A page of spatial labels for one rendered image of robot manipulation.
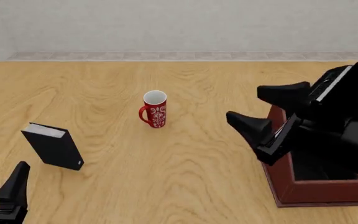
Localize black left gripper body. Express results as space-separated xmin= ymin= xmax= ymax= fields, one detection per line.
xmin=0 ymin=202 xmax=28 ymax=224

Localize black book white pages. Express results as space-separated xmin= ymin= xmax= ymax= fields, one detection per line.
xmin=21 ymin=122 xmax=85 ymax=172

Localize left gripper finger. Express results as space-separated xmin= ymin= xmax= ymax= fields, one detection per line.
xmin=0 ymin=161 xmax=31 ymax=207

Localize red-brown desk caddy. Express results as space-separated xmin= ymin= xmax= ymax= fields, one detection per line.
xmin=260 ymin=85 xmax=358 ymax=208

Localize red mug white pattern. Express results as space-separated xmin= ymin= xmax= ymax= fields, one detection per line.
xmin=138 ymin=90 xmax=168 ymax=129

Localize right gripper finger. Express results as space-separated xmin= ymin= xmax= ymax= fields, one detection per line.
xmin=256 ymin=81 xmax=311 ymax=111
xmin=226 ymin=110 xmax=273 ymax=152

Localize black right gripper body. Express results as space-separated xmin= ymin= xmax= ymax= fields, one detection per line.
xmin=255 ymin=61 xmax=358 ymax=167

